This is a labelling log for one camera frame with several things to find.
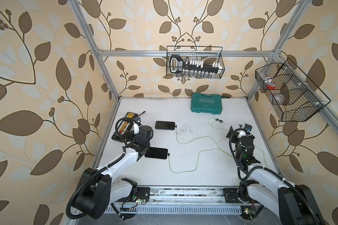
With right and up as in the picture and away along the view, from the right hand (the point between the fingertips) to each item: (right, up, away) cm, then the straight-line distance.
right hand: (238, 129), depth 85 cm
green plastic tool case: (-14, +17, +27) cm, 35 cm away
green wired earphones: (-7, +4, +20) cm, 22 cm away
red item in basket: (+18, +25, -2) cm, 31 cm away
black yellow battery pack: (-74, +1, +14) cm, 75 cm away
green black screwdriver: (+6, +24, +38) cm, 45 cm away
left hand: (-65, +1, 0) cm, 65 cm away
